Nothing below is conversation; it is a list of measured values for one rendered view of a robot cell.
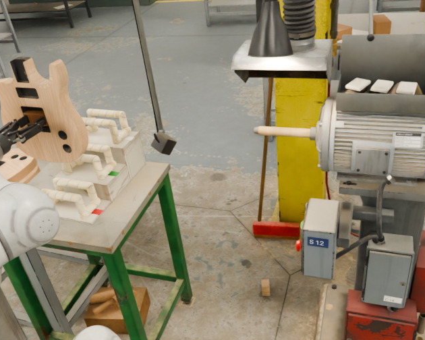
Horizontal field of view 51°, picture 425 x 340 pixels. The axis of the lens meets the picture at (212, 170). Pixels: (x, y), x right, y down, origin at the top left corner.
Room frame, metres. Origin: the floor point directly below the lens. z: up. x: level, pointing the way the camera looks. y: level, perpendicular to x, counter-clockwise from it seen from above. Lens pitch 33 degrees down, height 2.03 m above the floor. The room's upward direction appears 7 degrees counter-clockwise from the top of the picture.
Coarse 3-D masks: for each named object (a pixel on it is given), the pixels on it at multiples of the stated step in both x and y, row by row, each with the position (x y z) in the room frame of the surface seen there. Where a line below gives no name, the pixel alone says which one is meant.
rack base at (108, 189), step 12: (72, 168) 1.70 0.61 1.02; (84, 168) 1.69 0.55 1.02; (120, 168) 1.65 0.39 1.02; (84, 180) 1.59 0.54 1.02; (96, 180) 1.58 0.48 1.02; (108, 180) 1.56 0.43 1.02; (120, 180) 1.61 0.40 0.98; (72, 192) 1.61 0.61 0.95; (84, 192) 1.58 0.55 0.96; (96, 192) 1.56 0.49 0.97; (108, 192) 1.53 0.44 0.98; (120, 192) 1.59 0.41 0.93
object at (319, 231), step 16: (320, 208) 1.09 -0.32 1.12; (336, 208) 1.08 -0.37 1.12; (304, 224) 1.03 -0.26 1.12; (320, 224) 1.02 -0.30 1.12; (336, 224) 1.01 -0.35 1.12; (304, 240) 1.00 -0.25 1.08; (320, 240) 0.99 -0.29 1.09; (336, 240) 1.03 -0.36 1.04; (304, 256) 1.00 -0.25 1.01; (320, 256) 0.99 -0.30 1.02; (336, 256) 1.09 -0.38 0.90; (304, 272) 1.00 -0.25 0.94; (320, 272) 0.99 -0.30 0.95
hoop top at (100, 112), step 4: (88, 112) 1.86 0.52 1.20; (92, 112) 1.85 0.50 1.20; (96, 112) 1.85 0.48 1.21; (100, 112) 1.84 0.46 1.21; (104, 112) 1.83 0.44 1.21; (108, 112) 1.82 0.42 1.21; (112, 112) 1.82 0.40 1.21; (116, 112) 1.81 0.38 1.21; (120, 112) 1.80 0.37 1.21; (100, 116) 1.84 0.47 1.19; (104, 116) 1.83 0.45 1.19; (108, 116) 1.82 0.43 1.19; (112, 116) 1.81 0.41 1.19; (116, 116) 1.80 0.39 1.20; (120, 116) 1.79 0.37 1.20
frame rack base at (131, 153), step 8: (104, 128) 1.89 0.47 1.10; (88, 136) 1.82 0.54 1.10; (96, 136) 1.81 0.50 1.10; (104, 136) 1.80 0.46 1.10; (128, 136) 1.77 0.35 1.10; (136, 136) 1.78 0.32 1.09; (104, 144) 1.73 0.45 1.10; (112, 144) 1.72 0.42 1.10; (120, 144) 1.71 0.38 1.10; (128, 144) 1.72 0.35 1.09; (136, 144) 1.77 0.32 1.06; (88, 152) 1.75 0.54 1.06; (96, 152) 1.74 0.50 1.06; (112, 152) 1.70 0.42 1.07; (120, 152) 1.68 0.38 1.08; (128, 152) 1.71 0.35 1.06; (136, 152) 1.76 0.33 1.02; (104, 160) 1.72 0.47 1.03; (120, 160) 1.69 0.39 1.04; (128, 160) 1.69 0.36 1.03; (136, 160) 1.75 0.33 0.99; (144, 160) 1.80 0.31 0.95; (128, 168) 1.68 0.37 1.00; (136, 168) 1.73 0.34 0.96
